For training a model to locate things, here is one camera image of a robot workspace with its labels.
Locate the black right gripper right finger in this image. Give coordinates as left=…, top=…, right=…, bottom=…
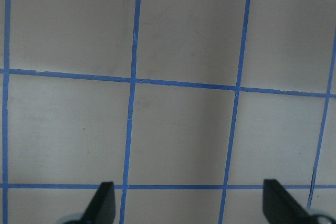
left=263, top=179, right=315, bottom=224

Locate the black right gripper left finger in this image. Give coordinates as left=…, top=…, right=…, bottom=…
left=79, top=182, right=116, bottom=224

